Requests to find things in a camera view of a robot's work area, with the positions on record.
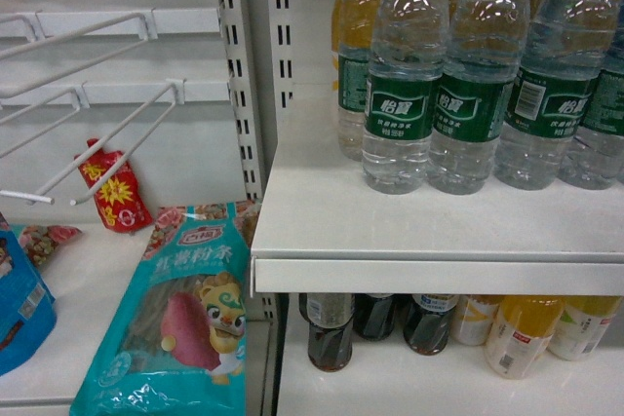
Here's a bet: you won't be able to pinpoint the white yellow drink bottle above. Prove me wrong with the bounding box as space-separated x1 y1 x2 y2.
547 295 623 361

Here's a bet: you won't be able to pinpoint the white orange drink bottle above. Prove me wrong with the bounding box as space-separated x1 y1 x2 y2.
450 294 504 346

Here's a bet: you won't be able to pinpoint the red snack packet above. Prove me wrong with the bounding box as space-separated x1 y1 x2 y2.
78 148 153 234

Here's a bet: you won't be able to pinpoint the white wire display hook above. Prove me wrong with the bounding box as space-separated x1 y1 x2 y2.
0 78 186 207
1 11 157 99

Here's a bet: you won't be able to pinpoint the teal sweet potato noodle bag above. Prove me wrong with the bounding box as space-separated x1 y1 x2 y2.
69 202 250 415

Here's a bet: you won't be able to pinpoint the clear water bottle green label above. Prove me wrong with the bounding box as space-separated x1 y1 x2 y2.
493 0 621 191
427 0 530 195
362 0 449 195
558 16 623 190
337 0 381 161

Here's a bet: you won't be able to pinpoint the orange juice bottle white label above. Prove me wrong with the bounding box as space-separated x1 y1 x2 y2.
485 295 565 379

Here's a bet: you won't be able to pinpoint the blue snack bag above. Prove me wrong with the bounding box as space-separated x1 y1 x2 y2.
1 219 57 374

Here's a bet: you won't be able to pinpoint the dark tea bottle blue label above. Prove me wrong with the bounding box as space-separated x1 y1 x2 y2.
403 293 459 356

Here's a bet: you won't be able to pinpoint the white lower shelf board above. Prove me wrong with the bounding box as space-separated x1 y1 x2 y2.
277 314 623 416

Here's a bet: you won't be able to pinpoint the floral snack bag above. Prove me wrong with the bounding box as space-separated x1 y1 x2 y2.
18 225 82 268
234 200 262 247

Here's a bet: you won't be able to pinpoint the white slotted shelf upright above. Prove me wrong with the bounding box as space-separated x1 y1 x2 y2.
218 0 265 200

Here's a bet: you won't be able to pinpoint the white shelf board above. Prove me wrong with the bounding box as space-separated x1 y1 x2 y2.
277 314 623 416
249 89 624 298

